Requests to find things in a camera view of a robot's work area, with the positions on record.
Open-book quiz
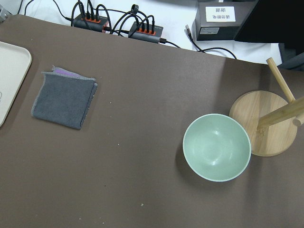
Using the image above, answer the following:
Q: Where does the cream rabbit tray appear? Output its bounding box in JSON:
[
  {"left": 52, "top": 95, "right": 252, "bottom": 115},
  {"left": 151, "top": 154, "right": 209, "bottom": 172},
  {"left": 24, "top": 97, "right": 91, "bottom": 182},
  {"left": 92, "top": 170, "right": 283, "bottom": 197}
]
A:
[{"left": 0, "top": 42, "right": 32, "bottom": 124}]

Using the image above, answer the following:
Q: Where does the mint green bowl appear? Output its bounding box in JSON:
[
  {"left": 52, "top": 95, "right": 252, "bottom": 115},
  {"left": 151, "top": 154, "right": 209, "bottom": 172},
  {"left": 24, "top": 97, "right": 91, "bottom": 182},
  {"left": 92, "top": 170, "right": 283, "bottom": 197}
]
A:
[{"left": 182, "top": 114, "right": 251, "bottom": 182}]

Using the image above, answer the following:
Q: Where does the grey orange usb hub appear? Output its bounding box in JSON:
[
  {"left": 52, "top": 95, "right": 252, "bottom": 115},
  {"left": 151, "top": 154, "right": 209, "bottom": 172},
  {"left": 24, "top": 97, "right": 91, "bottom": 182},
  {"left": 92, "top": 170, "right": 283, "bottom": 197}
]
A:
[
  {"left": 72, "top": 15, "right": 110, "bottom": 33},
  {"left": 128, "top": 22, "right": 163, "bottom": 43}
]

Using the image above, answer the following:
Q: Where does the grey folded cloth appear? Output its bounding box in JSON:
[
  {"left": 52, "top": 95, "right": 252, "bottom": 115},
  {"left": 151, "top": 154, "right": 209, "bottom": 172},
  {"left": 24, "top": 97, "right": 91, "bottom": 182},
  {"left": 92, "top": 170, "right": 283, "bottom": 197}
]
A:
[{"left": 31, "top": 66, "right": 98, "bottom": 130}]

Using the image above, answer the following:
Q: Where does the black box with label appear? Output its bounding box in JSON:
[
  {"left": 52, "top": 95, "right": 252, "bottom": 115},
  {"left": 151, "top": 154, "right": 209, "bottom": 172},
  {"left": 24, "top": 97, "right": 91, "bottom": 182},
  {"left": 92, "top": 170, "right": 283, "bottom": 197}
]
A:
[{"left": 195, "top": 1, "right": 251, "bottom": 41}]

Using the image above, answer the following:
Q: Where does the wooden mug tree stand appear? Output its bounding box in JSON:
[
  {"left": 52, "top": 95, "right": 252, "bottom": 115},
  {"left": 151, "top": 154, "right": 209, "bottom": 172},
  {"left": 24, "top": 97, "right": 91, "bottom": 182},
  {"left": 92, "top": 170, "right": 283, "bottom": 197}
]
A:
[{"left": 229, "top": 58, "right": 304, "bottom": 157}]

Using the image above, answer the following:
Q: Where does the black monitor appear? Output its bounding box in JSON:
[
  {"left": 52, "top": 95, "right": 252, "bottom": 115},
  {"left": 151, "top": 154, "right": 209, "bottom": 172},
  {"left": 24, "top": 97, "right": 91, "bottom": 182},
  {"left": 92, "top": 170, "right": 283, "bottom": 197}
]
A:
[{"left": 235, "top": 0, "right": 304, "bottom": 45}]

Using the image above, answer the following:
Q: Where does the black cable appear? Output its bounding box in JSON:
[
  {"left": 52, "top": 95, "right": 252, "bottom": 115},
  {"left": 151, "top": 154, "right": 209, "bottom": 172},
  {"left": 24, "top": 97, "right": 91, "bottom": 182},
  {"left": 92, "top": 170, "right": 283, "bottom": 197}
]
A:
[{"left": 185, "top": 24, "right": 238, "bottom": 60}]

